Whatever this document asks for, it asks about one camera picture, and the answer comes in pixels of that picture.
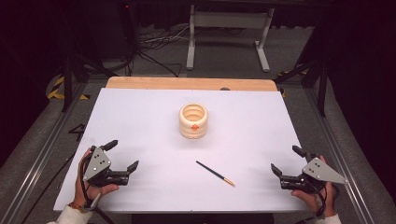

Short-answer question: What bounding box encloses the white board table cover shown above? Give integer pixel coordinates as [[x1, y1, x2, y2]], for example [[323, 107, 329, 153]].
[[53, 87, 312, 213]]

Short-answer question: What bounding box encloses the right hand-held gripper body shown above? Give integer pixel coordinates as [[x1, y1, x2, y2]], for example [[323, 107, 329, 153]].
[[279, 152, 349, 194]]

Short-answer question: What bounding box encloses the person's dark clothing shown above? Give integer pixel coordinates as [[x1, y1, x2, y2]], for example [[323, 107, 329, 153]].
[[131, 213, 276, 224]]

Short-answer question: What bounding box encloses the right hand-held gripper cable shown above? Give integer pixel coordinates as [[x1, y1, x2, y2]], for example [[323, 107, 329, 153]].
[[295, 181, 341, 224]]

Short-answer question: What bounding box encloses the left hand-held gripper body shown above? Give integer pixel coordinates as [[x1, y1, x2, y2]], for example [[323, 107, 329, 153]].
[[82, 145, 131, 188]]

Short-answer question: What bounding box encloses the yellow black hazard tape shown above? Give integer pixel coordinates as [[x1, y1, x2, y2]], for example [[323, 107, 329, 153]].
[[276, 69, 310, 98], [46, 75, 92, 101]]

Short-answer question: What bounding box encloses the black tripod stand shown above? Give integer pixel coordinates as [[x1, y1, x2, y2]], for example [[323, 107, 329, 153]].
[[273, 58, 329, 119], [60, 0, 120, 114]]

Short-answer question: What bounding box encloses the black pencil with wooden tip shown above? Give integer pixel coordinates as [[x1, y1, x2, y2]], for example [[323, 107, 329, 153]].
[[195, 160, 236, 188]]

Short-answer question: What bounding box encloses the black device with red light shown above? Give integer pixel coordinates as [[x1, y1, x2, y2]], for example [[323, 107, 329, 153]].
[[119, 0, 139, 62]]

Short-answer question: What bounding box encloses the cream ribbed holder cup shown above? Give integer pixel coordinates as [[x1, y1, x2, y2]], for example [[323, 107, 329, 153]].
[[178, 103, 209, 140]]

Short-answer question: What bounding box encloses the aluminium floor rail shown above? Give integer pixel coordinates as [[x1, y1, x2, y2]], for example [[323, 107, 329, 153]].
[[302, 88, 376, 224], [0, 82, 90, 224]]

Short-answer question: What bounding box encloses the orange bracelet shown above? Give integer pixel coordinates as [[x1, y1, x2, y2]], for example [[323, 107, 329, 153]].
[[67, 201, 86, 214]]

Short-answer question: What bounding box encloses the white metal stand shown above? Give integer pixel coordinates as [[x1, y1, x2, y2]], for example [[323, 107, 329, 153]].
[[185, 4, 276, 74]]

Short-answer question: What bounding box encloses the person's left hand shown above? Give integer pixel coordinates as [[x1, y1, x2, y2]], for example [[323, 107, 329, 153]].
[[73, 147, 120, 208]]

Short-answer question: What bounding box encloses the person's right hand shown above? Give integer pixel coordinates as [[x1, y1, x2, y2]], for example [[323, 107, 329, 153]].
[[290, 155, 338, 218]]

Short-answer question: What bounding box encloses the bundle of floor cables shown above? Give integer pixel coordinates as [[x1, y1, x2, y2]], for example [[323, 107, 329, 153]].
[[136, 23, 191, 78]]

